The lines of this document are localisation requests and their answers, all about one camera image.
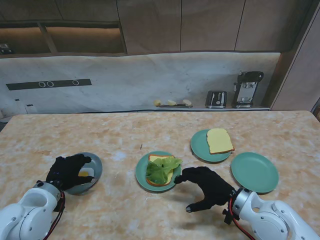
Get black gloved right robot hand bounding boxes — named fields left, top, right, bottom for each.
left=173, top=166, right=237, bottom=214

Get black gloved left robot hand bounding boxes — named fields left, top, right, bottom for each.
left=45, top=154, right=96, bottom=192

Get toy fried egg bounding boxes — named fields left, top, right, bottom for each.
left=77, top=167, right=95, bottom=179

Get toy bread slice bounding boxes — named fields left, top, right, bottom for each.
left=145, top=154, right=177, bottom=188
left=206, top=127, right=236, bottom=155

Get green toy lettuce leaf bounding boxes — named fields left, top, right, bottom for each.
left=145, top=156, right=184, bottom=183

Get green round plate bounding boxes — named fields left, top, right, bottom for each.
left=190, top=129, right=232, bottom=165
left=230, top=151, right=280, bottom=195
left=135, top=151, right=182, bottom=193

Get grey round plate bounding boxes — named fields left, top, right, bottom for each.
left=65, top=152, right=103, bottom=196

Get small white box device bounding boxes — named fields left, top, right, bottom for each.
left=24, top=103, right=38, bottom=114

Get white countertop appliance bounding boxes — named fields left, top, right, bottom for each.
left=0, top=98, right=26, bottom=121

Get black toaster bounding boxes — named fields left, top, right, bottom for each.
left=205, top=90, right=228, bottom=109

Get dark flat cutting board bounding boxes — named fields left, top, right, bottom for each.
left=156, top=104, right=194, bottom=109

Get black panel with white rings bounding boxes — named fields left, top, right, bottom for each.
left=5, top=78, right=93, bottom=91

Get black silver coffee machine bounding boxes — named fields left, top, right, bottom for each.
left=232, top=70, right=265, bottom=109

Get dark background equipment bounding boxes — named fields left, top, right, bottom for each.
left=311, top=97, right=320, bottom=120

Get tall wooden cabinet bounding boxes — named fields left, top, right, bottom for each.
left=271, top=0, right=320, bottom=112

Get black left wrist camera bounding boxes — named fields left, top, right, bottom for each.
left=53, top=191, right=66, bottom=213

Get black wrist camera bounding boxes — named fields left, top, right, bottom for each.
left=53, top=191, right=66, bottom=213
left=223, top=203, right=237, bottom=226

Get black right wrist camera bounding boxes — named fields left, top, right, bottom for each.
left=223, top=203, right=237, bottom=226

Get left arm red black cables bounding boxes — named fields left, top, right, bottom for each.
left=44, top=192, right=66, bottom=240

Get arm red black cables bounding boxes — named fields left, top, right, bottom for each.
left=44, top=192, right=66, bottom=240
left=232, top=197, right=256, bottom=240

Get right arm red black cables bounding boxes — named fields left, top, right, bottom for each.
left=232, top=197, right=256, bottom=240

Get wooden wall shelf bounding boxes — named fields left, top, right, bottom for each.
left=0, top=21, right=128, bottom=57

